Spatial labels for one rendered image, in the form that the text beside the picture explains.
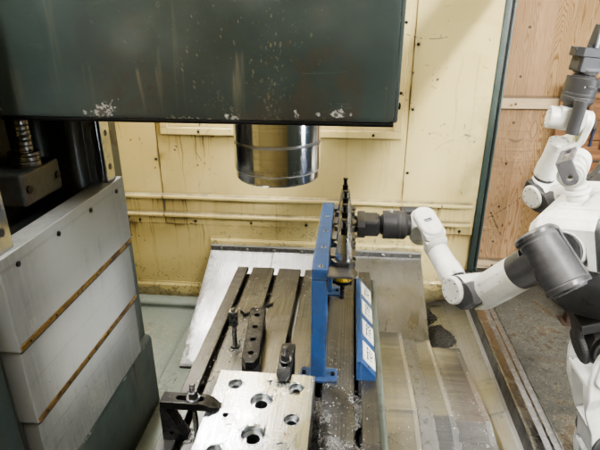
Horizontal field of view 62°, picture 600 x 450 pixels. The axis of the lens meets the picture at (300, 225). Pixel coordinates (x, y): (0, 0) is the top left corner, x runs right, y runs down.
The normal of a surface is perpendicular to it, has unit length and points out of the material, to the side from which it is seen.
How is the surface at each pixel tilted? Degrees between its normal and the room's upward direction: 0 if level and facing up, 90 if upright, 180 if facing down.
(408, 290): 24
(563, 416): 0
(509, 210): 90
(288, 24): 90
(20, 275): 90
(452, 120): 90
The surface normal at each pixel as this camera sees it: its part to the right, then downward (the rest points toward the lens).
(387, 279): -0.04, -0.69
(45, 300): 0.99, 0.04
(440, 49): -0.10, 0.38
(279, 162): 0.12, 0.38
